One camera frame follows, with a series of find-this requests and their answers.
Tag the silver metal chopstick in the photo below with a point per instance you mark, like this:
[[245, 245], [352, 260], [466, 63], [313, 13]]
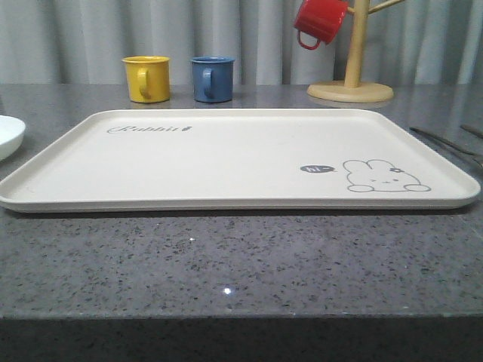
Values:
[[476, 157]]

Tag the white round plate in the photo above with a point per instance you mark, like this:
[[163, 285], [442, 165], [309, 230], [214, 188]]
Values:
[[11, 135]]

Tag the beige rabbit serving tray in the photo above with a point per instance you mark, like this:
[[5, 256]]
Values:
[[185, 159]]

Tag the blue mug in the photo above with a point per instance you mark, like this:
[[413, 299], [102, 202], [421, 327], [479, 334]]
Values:
[[212, 79]]

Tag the yellow mug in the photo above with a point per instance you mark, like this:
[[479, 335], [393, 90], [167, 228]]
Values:
[[148, 78]]

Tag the wooden mug tree stand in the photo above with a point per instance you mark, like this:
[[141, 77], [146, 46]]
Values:
[[351, 89]]

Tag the red mug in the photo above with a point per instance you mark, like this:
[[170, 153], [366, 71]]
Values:
[[320, 19]]

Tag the grey curtain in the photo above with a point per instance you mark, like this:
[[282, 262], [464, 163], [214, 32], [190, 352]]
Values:
[[84, 42]]

